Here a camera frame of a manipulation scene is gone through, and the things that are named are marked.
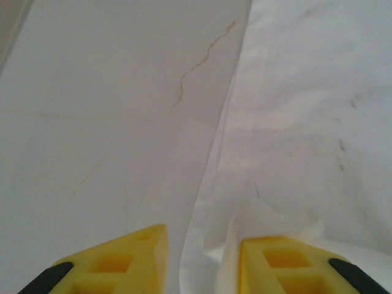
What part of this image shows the white t-shirt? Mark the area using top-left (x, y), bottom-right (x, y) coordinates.
top-left (179, 0), bottom-right (392, 294)

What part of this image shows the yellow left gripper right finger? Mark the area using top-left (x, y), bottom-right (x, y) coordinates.
top-left (238, 235), bottom-right (392, 294)

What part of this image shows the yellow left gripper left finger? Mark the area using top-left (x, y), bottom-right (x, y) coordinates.
top-left (18, 223), bottom-right (170, 294)

